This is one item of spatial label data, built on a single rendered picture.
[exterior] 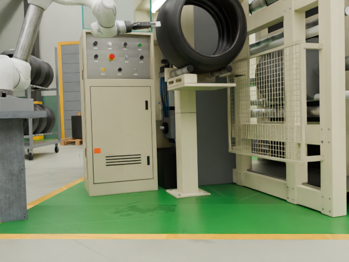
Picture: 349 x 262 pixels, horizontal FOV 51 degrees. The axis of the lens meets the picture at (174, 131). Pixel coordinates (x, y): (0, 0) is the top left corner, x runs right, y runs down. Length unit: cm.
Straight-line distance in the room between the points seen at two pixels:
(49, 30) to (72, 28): 78
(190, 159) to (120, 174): 57
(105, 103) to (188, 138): 70
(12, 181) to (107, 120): 87
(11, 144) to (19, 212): 41
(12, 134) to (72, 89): 990
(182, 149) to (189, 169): 16
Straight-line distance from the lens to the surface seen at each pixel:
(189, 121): 274
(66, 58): 1239
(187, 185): 278
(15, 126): 236
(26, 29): 266
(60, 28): 1268
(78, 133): 882
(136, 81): 292
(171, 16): 239
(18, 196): 240
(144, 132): 292
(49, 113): 673
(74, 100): 1217
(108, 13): 220
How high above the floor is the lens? 59
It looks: 2 degrees down
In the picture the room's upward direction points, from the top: 2 degrees counter-clockwise
